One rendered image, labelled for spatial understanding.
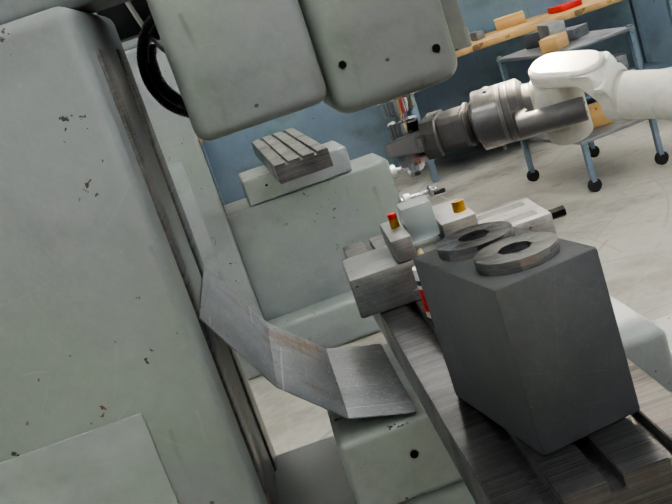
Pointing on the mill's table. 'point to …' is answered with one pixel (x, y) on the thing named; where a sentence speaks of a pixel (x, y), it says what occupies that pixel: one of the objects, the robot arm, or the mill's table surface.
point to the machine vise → (386, 281)
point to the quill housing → (378, 48)
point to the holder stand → (528, 332)
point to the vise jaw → (451, 222)
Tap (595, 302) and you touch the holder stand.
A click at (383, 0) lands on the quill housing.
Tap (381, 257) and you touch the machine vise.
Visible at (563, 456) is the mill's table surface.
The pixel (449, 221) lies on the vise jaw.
